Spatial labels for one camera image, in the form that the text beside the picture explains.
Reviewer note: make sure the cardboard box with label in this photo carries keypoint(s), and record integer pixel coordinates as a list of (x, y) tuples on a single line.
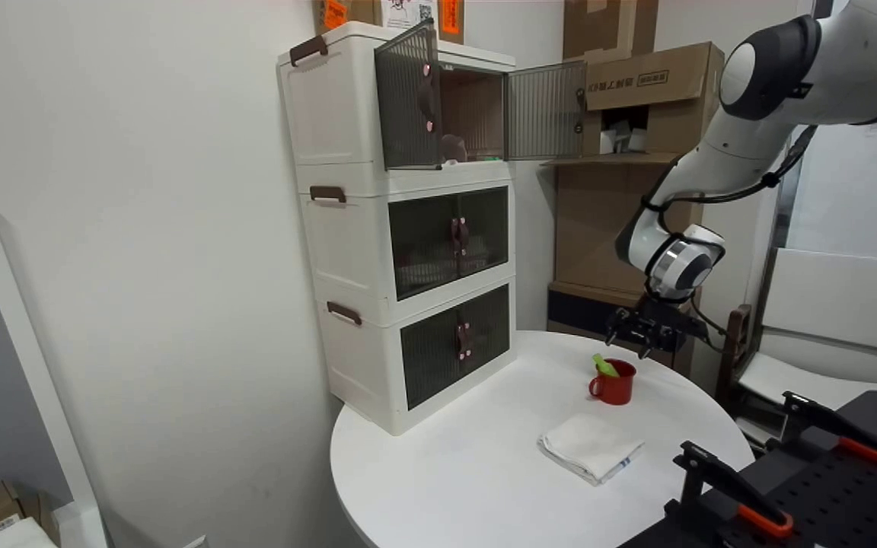
[(652, 88)]

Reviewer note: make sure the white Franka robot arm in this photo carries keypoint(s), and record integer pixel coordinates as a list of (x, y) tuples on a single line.
[(762, 133)]

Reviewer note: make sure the smoked transparent cabinet door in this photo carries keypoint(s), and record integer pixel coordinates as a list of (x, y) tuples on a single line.
[(408, 102), (545, 112)]

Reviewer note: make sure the white three-tier storage cabinet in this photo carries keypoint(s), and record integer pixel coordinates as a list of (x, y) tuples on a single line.
[(341, 254)]

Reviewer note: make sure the cardboard box with black band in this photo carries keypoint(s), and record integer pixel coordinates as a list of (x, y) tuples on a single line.
[(580, 313)]

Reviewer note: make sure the white folded cloth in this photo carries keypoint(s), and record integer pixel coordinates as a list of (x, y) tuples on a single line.
[(592, 446)]

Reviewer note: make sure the narrow orange labelled box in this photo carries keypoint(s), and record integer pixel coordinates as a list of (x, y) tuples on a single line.
[(452, 19)]

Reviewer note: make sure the green item in cup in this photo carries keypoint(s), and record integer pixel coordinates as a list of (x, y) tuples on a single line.
[(603, 366)]

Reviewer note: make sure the red cup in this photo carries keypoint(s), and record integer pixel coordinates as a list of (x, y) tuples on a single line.
[(617, 388)]

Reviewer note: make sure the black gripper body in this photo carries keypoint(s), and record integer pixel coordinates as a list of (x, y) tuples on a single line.
[(657, 325)]

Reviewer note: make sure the tall taped cardboard box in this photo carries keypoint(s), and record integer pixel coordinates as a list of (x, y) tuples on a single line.
[(607, 26)]

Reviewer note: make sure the large plain cardboard box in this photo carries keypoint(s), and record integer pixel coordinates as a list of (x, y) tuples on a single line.
[(594, 229)]

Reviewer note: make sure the brown wooden board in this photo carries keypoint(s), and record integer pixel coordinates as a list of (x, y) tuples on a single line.
[(735, 351)]

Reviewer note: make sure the cardboard box orange label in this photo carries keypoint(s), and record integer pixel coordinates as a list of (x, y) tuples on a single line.
[(356, 13)]

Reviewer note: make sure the white flat panel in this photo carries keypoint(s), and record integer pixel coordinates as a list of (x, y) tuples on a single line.
[(843, 305)]

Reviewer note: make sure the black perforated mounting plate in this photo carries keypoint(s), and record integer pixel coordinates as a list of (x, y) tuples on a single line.
[(843, 498)]

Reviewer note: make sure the white printed small box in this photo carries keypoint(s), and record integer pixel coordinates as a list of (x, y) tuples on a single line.
[(406, 13)]

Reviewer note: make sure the white framed grey partition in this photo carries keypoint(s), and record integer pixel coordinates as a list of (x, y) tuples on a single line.
[(12, 335)]

